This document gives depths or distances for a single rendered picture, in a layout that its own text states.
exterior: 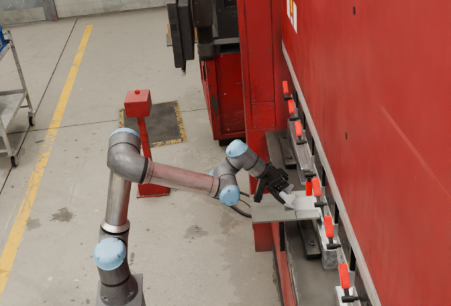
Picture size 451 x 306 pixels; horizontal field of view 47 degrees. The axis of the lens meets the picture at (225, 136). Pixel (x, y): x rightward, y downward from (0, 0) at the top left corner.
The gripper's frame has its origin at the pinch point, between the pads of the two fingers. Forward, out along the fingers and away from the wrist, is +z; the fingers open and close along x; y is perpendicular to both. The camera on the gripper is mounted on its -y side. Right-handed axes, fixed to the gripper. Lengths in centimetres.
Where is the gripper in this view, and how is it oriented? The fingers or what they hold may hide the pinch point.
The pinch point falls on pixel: (290, 202)
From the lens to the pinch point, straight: 214.4
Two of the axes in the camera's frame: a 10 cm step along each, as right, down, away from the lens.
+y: 7.0, -6.1, -3.7
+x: 0.3, -4.9, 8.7
